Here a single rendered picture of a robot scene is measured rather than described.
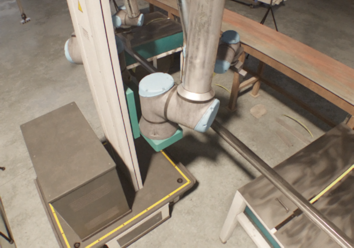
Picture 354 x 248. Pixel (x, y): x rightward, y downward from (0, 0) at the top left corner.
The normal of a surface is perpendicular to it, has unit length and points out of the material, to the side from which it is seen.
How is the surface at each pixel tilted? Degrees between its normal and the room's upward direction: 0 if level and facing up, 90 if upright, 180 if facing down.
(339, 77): 0
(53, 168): 0
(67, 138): 0
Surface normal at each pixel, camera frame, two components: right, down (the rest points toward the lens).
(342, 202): 0.00, -0.72
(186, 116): -0.47, 0.48
